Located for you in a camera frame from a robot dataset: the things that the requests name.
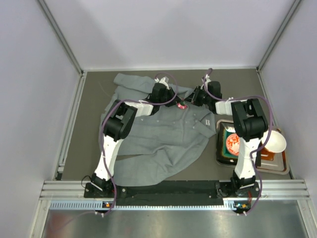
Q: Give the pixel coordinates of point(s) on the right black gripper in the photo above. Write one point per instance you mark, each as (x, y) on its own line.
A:
(194, 95)

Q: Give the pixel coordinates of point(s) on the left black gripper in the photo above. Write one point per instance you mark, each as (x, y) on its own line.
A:
(174, 100)

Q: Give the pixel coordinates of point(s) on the grey button-up shirt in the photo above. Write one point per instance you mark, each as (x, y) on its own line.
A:
(162, 145)

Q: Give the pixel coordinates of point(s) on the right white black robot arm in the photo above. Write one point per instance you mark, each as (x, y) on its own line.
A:
(250, 124)

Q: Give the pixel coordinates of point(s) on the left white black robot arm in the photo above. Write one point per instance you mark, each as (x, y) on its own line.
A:
(117, 125)

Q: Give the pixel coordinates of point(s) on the black square plate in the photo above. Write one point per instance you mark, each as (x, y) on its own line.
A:
(224, 129)

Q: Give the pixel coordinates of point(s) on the red white patterned dish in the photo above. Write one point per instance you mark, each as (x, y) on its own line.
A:
(233, 144)

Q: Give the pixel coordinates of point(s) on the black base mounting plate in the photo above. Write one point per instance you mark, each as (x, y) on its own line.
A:
(210, 187)

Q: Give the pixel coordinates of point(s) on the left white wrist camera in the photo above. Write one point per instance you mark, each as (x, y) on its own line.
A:
(163, 81)

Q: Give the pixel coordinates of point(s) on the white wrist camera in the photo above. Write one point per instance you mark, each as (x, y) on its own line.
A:
(205, 80)
(163, 81)

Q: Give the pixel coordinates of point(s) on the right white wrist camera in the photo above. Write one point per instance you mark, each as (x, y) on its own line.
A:
(205, 80)

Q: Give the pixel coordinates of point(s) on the grey slotted cable duct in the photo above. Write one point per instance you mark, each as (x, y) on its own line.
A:
(104, 206)

